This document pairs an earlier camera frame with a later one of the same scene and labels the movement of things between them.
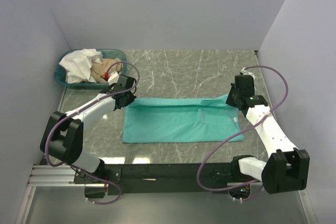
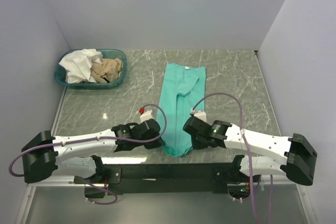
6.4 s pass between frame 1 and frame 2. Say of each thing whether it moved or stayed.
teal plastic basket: stayed
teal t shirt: moved
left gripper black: moved
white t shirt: stayed
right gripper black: moved
